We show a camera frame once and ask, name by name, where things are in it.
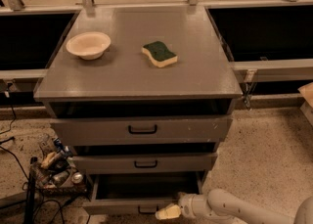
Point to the silver can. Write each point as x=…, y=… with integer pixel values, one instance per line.
x=77, y=178

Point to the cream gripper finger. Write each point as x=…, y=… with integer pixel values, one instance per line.
x=170, y=212

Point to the grey top drawer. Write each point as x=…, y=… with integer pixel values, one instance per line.
x=141, y=130

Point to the tray of cluttered items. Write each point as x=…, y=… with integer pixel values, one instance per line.
x=53, y=173

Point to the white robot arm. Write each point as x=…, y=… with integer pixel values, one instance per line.
x=222, y=207

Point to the grey drawer cabinet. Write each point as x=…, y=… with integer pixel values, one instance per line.
x=124, y=83

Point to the grey bottom drawer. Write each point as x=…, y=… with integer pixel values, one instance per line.
x=140, y=193

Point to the white bowl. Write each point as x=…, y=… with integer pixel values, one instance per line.
x=89, y=45

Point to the grey middle drawer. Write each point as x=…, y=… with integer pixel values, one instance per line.
x=151, y=163

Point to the grey drawer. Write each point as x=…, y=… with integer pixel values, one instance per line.
x=151, y=163
x=140, y=193
x=141, y=130

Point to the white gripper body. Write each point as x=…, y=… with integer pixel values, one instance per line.
x=189, y=205

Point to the green yellow sponge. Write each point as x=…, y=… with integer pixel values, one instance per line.
x=159, y=55

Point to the wooden box at right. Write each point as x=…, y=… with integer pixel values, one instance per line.
x=306, y=92

